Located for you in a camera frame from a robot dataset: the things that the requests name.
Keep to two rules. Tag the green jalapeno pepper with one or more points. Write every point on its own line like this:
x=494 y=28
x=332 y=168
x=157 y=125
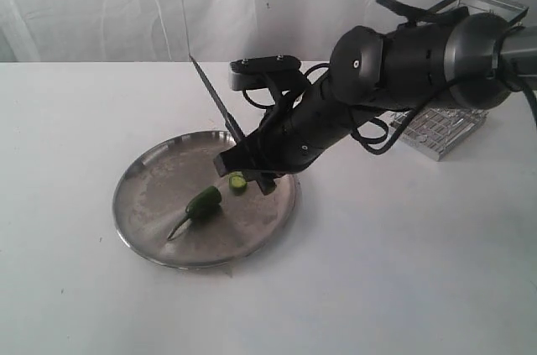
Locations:
x=199 y=207

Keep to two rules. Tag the wire metal utensil holder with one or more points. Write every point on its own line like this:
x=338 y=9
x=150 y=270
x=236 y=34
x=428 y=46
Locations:
x=436 y=132

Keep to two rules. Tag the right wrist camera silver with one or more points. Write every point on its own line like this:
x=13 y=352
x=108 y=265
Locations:
x=250 y=74

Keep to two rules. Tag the round steel plate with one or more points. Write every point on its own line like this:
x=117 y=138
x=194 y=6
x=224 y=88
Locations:
x=154 y=191

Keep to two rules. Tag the black handled kitchen knife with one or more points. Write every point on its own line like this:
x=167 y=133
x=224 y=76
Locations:
x=230 y=122

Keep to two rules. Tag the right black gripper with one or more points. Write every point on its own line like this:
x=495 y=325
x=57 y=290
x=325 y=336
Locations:
x=292 y=143

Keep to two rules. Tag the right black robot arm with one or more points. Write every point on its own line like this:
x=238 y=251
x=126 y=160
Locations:
x=474 y=63

